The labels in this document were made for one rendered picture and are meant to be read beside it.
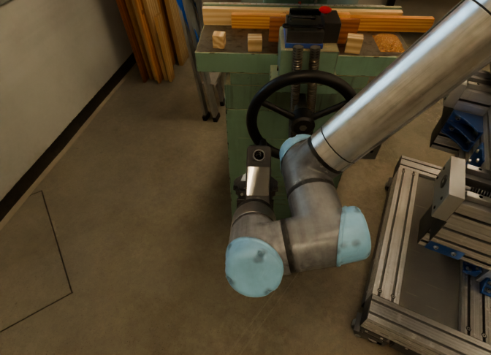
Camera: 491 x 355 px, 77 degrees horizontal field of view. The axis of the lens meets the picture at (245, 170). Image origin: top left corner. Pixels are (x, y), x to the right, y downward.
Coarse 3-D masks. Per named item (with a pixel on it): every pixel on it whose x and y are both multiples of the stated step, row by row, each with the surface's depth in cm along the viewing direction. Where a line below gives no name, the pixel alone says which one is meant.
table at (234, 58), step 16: (208, 32) 94; (240, 32) 94; (256, 32) 94; (368, 32) 94; (384, 32) 94; (208, 48) 87; (224, 48) 87; (240, 48) 87; (272, 48) 87; (368, 48) 87; (208, 64) 88; (224, 64) 88; (240, 64) 88; (256, 64) 87; (272, 64) 87; (336, 64) 86; (352, 64) 86; (368, 64) 86; (384, 64) 85
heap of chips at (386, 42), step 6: (378, 36) 89; (384, 36) 88; (390, 36) 88; (396, 36) 89; (378, 42) 88; (384, 42) 86; (390, 42) 86; (396, 42) 86; (378, 48) 87; (384, 48) 86; (390, 48) 85; (396, 48) 85; (402, 48) 86
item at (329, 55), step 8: (280, 32) 81; (280, 40) 78; (280, 48) 77; (288, 48) 74; (304, 48) 74; (328, 48) 74; (336, 48) 74; (280, 56) 76; (288, 56) 75; (304, 56) 75; (320, 56) 75; (328, 56) 74; (336, 56) 74; (280, 64) 77; (288, 64) 77; (304, 64) 76; (320, 64) 76; (328, 64) 76; (280, 72) 78
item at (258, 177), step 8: (248, 152) 57; (256, 152) 57; (264, 152) 57; (248, 160) 57; (256, 160) 57; (264, 160) 57; (248, 168) 56; (256, 168) 56; (264, 168) 56; (248, 176) 56; (256, 176) 56; (264, 176) 56; (248, 184) 56; (256, 184) 56; (264, 184) 56; (248, 192) 56; (256, 192) 56; (264, 192) 56; (264, 200) 55
